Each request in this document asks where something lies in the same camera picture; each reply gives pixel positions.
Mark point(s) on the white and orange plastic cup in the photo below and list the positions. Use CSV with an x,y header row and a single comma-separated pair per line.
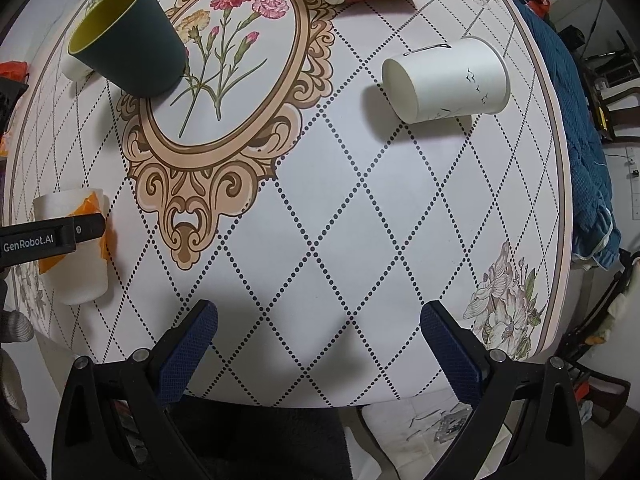
x,y
81,276

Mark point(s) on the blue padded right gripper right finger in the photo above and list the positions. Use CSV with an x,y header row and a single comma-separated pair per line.
x,y
547,442

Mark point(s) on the floral patterned tablecloth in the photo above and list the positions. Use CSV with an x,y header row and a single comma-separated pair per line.
x,y
278,182

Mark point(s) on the small white paper cup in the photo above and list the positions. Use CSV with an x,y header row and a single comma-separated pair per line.
x,y
73,69

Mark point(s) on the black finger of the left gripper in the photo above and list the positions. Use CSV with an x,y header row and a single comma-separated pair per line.
x,y
32,241

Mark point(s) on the dark green cup yellow inside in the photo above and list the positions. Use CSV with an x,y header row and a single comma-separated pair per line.
x,y
131,43

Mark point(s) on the red plastic bag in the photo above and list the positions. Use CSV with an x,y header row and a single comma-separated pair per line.
x,y
13,70

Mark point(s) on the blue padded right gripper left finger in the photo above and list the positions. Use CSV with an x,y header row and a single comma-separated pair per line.
x,y
114,422

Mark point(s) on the blue quilted blanket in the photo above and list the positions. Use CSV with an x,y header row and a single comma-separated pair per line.
x,y
596,237

